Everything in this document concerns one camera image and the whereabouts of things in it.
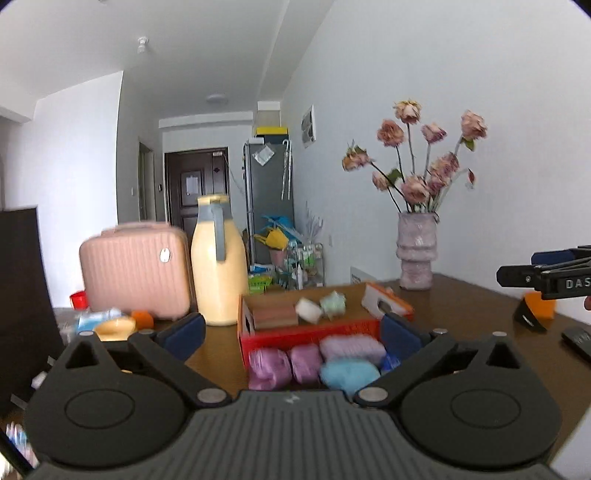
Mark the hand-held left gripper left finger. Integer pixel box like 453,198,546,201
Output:
64,312,232,409

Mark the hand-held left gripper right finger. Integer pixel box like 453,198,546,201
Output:
353,312,533,409

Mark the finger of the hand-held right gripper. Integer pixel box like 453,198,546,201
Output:
531,246,591,267
496,262,561,289

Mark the lavender ribbed towel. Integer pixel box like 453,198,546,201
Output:
320,334,387,366

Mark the light blue plush towel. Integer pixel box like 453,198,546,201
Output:
318,359,382,393

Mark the lilac plush towel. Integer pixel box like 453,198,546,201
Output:
248,348,293,391

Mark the orange and red cardboard box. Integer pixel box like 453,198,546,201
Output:
238,281,415,370

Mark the light green soft block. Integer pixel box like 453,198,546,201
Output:
320,291,347,319

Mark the white soft roll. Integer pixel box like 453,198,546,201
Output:
295,298,323,324

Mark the orange and black stand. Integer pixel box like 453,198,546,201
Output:
512,291,555,331

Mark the black remote control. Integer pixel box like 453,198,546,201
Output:
560,325,591,361

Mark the yellow bowl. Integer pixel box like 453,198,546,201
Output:
94,317,137,342

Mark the pink hard-shell suitcase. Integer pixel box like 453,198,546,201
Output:
79,222,194,321

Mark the purple ribbed vase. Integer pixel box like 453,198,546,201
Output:
396,211,438,291

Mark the blue wet wipes pack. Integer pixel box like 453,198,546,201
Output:
75,309,123,334

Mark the green packet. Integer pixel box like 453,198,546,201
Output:
248,272,274,294

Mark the pinkish brown folded towel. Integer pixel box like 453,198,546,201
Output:
252,303,299,330

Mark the purple plush towel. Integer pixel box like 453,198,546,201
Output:
288,344,324,385

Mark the yellow bag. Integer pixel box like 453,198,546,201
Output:
253,230,288,251

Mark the dark brown door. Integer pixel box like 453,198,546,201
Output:
164,147,230,237

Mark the dried pink rose bouquet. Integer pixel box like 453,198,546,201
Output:
342,99,489,215

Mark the blue bag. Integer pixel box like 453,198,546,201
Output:
261,214,297,241

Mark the grey refrigerator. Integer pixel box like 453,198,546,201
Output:
243,140,295,261

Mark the clear folded umbrella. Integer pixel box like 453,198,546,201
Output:
281,141,294,200

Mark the white box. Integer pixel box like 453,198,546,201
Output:
257,100,282,127

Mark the cream bottle with grey handle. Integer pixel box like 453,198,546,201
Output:
191,195,250,327

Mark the wire storage cart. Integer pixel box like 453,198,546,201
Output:
276,241,325,290

